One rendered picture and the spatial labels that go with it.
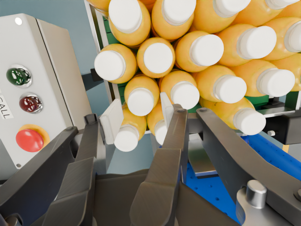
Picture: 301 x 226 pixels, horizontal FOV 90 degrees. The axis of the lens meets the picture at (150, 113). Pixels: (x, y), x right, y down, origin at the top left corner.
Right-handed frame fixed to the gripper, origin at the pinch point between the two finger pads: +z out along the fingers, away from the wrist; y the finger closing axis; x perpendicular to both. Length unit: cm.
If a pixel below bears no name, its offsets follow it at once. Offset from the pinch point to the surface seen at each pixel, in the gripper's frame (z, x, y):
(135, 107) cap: 4.4, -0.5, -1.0
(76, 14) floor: 112, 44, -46
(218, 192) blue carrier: 6.1, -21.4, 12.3
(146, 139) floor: 112, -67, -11
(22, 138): 1.3, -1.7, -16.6
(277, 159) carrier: 43, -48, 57
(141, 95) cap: 4.4, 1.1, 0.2
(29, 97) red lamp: 1.6, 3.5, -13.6
